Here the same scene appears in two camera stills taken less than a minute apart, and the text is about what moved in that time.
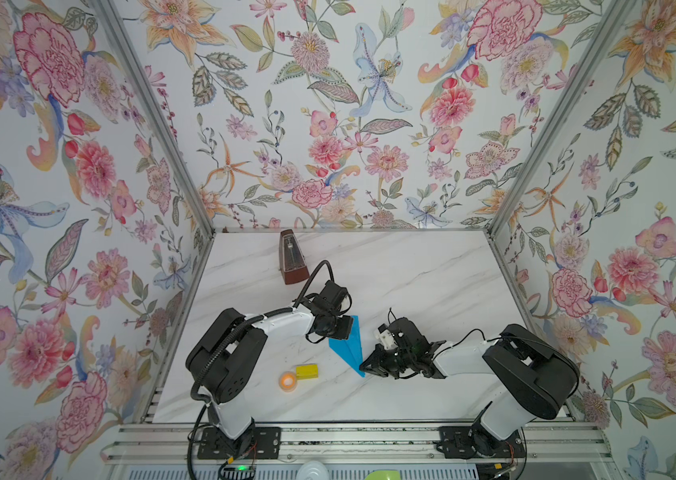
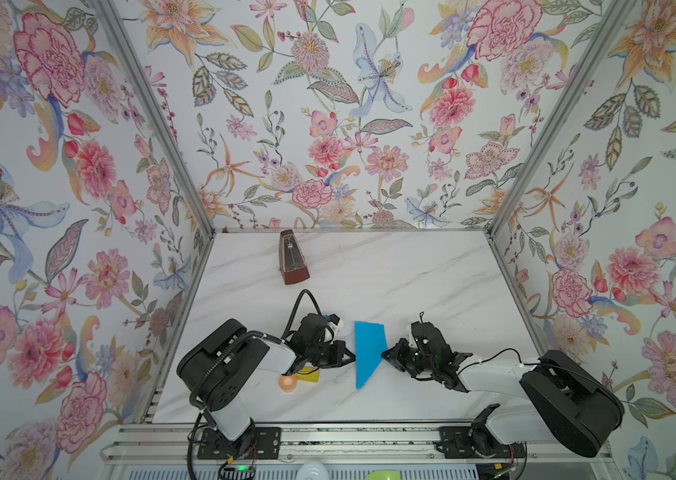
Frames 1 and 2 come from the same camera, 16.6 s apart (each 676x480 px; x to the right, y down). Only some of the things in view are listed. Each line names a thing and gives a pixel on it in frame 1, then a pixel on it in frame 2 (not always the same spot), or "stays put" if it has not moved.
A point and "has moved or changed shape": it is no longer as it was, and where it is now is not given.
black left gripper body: (336, 327) -> (325, 356)
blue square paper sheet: (350, 349) has moved or changed shape
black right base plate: (474, 442) stays put
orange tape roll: (287, 381) stays put
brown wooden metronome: (292, 261) stays put
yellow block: (304, 372) stays put
